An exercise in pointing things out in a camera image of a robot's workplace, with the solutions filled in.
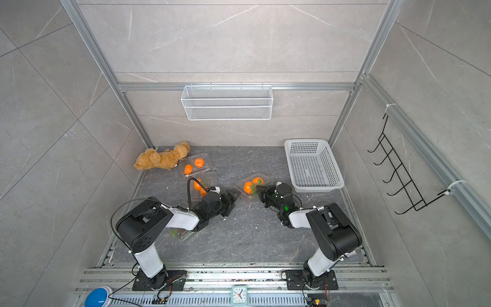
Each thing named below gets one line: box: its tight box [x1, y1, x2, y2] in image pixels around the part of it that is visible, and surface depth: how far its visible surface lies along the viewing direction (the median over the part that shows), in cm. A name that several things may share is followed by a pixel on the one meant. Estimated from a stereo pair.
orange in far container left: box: [183, 163, 194, 175], surface depth 106 cm
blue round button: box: [84, 287, 109, 307], surface depth 70 cm
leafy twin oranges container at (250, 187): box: [243, 177, 265, 196], surface depth 97 cm
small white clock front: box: [230, 285, 249, 306], surface depth 70 cm
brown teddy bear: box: [133, 141, 191, 171], surface depth 103 cm
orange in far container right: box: [193, 157, 205, 169], surface depth 109 cm
